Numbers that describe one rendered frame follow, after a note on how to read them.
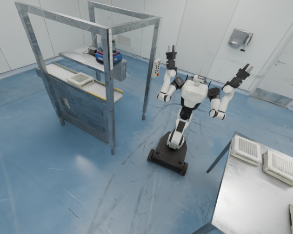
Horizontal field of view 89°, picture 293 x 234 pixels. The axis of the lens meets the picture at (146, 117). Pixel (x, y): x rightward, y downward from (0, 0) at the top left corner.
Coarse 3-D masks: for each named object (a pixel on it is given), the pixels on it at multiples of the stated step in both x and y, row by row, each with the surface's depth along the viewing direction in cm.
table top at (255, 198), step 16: (240, 160) 145; (224, 176) 130; (240, 176) 132; (256, 176) 134; (272, 176) 136; (224, 192) 120; (240, 192) 121; (256, 192) 123; (272, 192) 124; (288, 192) 126; (224, 208) 110; (240, 208) 112; (256, 208) 113; (272, 208) 115; (288, 208) 116; (224, 224) 103; (240, 224) 104; (256, 224) 105; (272, 224) 107; (288, 224) 108
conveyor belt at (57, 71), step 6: (48, 66) 223; (54, 66) 226; (48, 72) 211; (54, 72) 213; (60, 72) 215; (66, 72) 217; (72, 72) 219; (90, 84) 201; (96, 84) 203; (90, 90) 191; (96, 90) 193; (102, 90) 195; (102, 96) 185; (114, 96) 188; (120, 96) 192; (114, 102) 184
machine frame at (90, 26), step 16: (48, 16) 136; (64, 16) 128; (144, 16) 189; (32, 32) 167; (96, 32) 121; (32, 48) 177; (48, 80) 206; (112, 80) 148; (112, 96) 160; (112, 112) 174; (144, 112) 285; (112, 128) 190; (112, 144) 213
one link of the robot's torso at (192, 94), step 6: (186, 78) 175; (192, 78) 176; (186, 84) 163; (192, 84) 164; (204, 84) 168; (186, 90) 162; (192, 90) 161; (198, 90) 160; (204, 90) 159; (186, 96) 166; (192, 96) 164; (198, 96) 161; (204, 96) 161; (180, 102) 182; (186, 102) 172; (192, 102) 169; (198, 102) 165; (186, 108) 182; (192, 108) 175
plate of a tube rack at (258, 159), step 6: (234, 138) 157; (234, 144) 150; (240, 144) 151; (258, 144) 153; (234, 150) 144; (240, 150) 145; (258, 150) 147; (246, 156) 141; (252, 156) 141; (258, 156) 142
